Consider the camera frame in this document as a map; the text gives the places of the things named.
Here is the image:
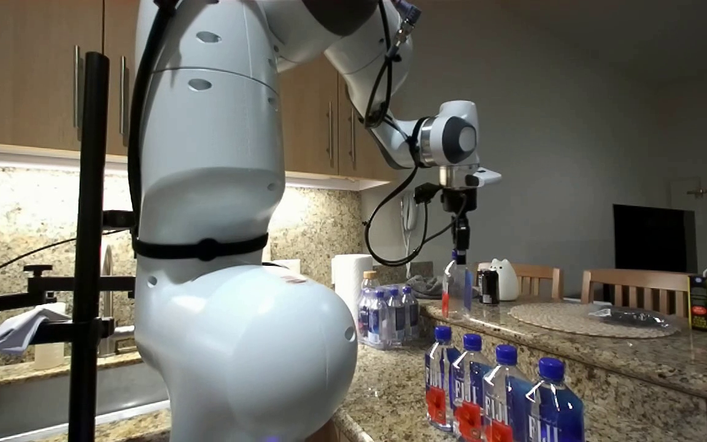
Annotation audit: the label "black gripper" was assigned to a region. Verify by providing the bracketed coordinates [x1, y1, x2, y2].
[438, 186, 479, 261]

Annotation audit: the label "fiji water bottle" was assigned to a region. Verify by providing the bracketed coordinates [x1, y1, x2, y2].
[484, 345, 528, 442]
[438, 248, 475, 321]
[422, 324, 458, 433]
[523, 357, 588, 442]
[449, 332, 491, 442]

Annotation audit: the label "shrink-wrapped water bottle pack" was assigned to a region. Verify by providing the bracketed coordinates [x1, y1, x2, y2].
[355, 283, 422, 355]

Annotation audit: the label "grey cloth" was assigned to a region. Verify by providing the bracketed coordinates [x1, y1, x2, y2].
[415, 275, 447, 301]

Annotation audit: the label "white plastic jug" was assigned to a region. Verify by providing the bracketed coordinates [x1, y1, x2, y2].
[475, 258, 523, 305]

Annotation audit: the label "wooden slatted chair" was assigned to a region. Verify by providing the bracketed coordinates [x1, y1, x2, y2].
[580, 269, 692, 324]
[515, 264, 565, 305]

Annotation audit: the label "white paper towel roll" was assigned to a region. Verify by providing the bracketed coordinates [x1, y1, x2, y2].
[330, 253, 376, 321]

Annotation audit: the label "small glass dish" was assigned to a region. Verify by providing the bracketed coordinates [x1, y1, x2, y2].
[583, 303, 661, 332]

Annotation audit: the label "black flat screen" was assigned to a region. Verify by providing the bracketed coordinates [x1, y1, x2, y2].
[611, 205, 696, 275]

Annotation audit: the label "black orange drink carton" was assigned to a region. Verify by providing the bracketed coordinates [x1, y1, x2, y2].
[686, 258, 707, 336]

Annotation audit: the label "white crumpled paper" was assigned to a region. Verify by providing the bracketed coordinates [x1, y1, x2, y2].
[0, 303, 73, 357]

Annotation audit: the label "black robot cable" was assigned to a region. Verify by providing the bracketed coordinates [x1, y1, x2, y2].
[124, 0, 454, 270]

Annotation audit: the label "black camera stand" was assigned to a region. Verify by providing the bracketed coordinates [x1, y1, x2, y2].
[0, 53, 139, 442]

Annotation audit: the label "wooden wall cabinets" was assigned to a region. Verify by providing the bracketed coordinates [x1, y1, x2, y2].
[0, 0, 398, 184]

